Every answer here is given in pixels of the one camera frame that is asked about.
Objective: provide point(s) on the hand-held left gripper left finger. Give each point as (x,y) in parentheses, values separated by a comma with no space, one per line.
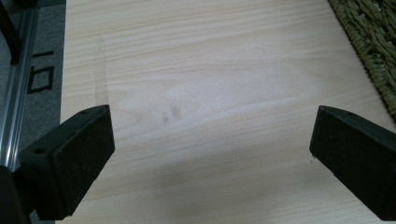
(71,158)

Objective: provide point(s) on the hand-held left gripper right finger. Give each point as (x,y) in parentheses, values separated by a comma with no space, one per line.
(355,155)

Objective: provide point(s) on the woven green straw basket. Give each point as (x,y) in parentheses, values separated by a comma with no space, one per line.
(373,40)

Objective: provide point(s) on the black bar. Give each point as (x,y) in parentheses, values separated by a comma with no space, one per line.
(9,34)

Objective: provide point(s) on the aluminium frame rail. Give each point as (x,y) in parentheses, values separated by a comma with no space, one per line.
(17,90)

